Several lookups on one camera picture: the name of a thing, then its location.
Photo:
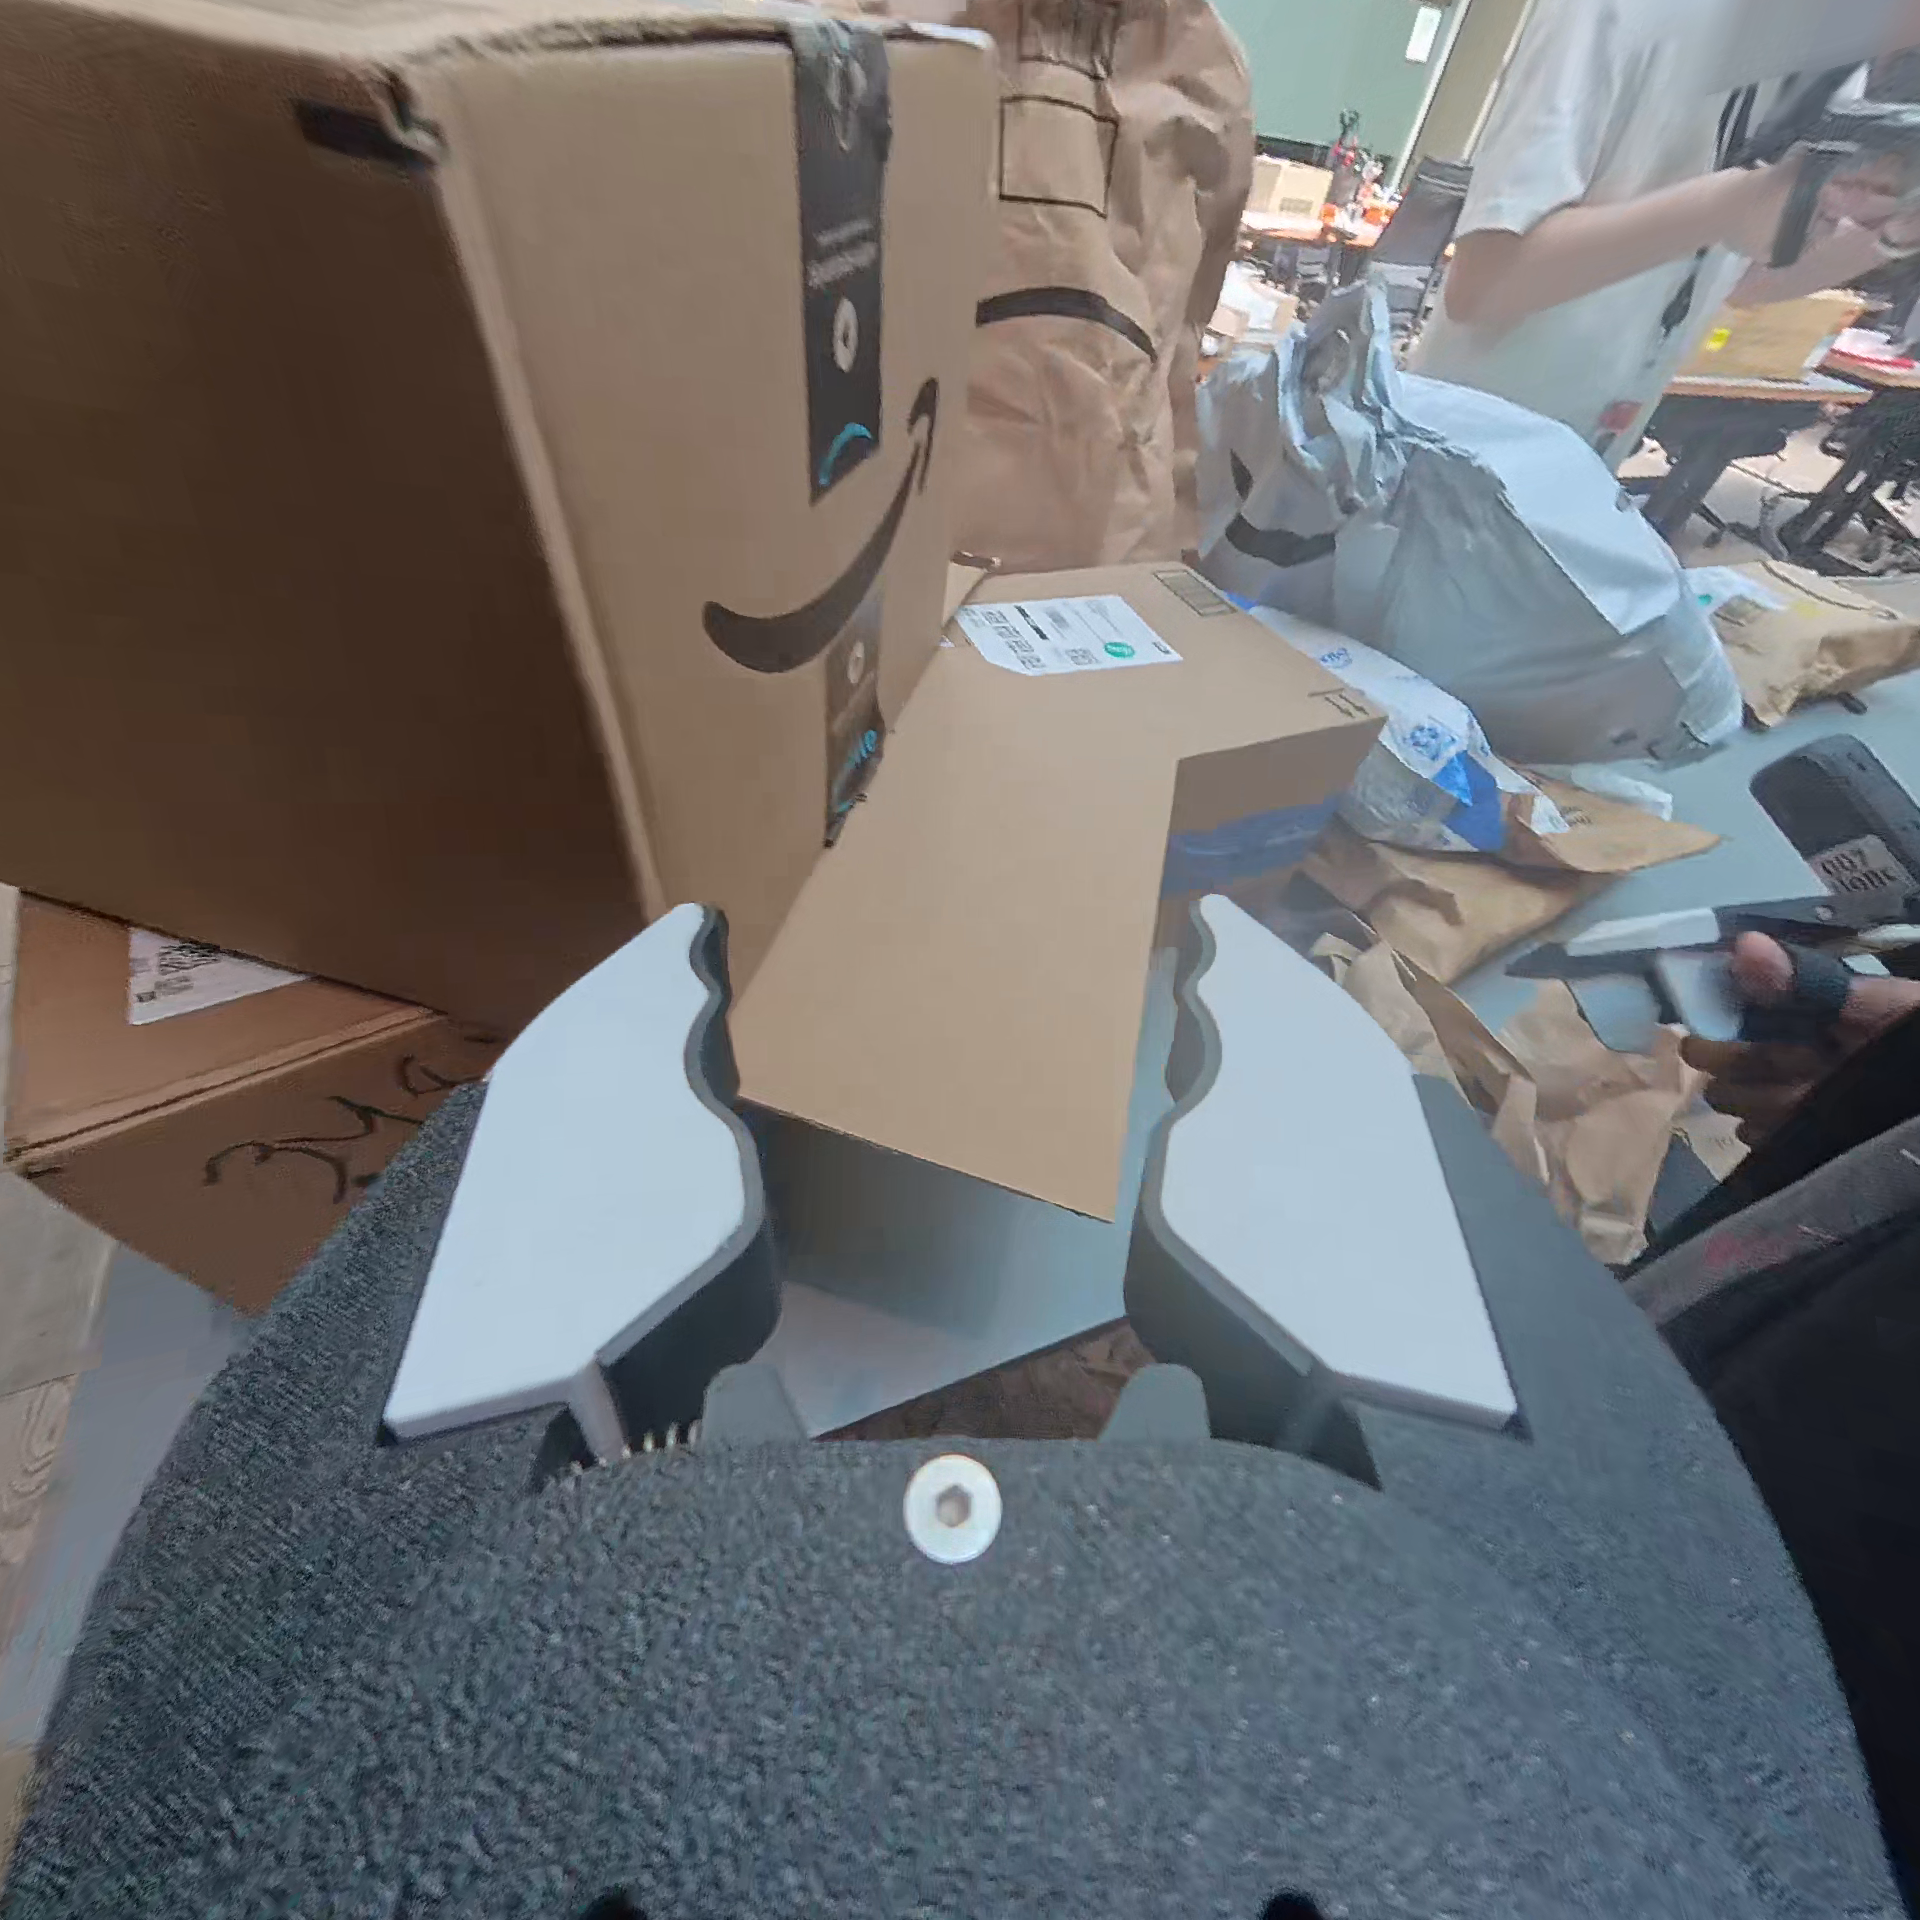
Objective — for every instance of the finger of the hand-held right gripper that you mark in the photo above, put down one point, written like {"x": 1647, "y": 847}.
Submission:
{"x": 1699, "y": 998}
{"x": 1635, "y": 932}

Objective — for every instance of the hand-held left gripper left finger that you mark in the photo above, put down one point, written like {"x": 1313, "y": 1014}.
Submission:
{"x": 585, "y": 1200}

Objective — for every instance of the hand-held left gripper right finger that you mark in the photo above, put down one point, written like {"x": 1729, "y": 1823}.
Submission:
{"x": 1321, "y": 1200}

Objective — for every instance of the large cardboard box smile print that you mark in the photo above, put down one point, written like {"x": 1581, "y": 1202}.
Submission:
{"x": 375, "y": 451}

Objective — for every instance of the person's right forearm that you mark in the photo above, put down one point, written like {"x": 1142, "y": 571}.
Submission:
{"x": 1868, "y": 1087}

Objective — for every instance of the grey desk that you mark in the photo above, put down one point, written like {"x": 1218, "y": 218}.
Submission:
{"x": 931, "y": 1289}

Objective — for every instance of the person's right hand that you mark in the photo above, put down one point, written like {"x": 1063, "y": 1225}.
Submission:
{"x": 1764, "y": 979}

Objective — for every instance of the brown paper mailer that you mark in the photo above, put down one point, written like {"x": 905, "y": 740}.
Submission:
{"x": 1575, "y": 1080}
{"x": 1441, "y": 899}
{"x": 1816, "y": 637}

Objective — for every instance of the white paper scrap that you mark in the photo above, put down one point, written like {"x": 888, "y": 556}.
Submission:
{"x": 1618, "y": 785}

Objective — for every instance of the white blue plastic mailer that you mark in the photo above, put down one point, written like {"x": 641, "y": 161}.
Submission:
{"x": 1426, "y": 750}

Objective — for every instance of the large grey plastic mailer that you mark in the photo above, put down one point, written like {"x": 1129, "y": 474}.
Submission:
{"x": 1515, "y": 600}

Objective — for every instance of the person's black jacket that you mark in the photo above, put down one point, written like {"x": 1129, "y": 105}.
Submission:
{"x": 1800, "y": 1350}

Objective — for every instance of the cardboard box black scribbles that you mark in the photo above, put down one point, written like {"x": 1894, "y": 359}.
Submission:
{"x": 226, "y": 1111}

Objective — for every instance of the wooden table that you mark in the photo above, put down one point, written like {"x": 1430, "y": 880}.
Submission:
{"x": 1771, "y": 392}

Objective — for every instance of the cardboard box blue tape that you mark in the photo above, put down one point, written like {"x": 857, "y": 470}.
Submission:
{"x": 1261, "y": 676}

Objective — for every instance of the crumpled grey plastic mailer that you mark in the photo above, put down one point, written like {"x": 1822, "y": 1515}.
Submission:
{"x": 1290, "y": 435}

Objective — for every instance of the black office chair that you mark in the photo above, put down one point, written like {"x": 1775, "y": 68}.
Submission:
{"x": 1418, "y": 226}

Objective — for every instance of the small background cardboard box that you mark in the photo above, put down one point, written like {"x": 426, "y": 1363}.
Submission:
{"x": 1290, "y": 187}

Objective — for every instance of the large brown paper bag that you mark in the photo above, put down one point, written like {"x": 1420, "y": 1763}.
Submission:
{"x": 1111, "y": 181}

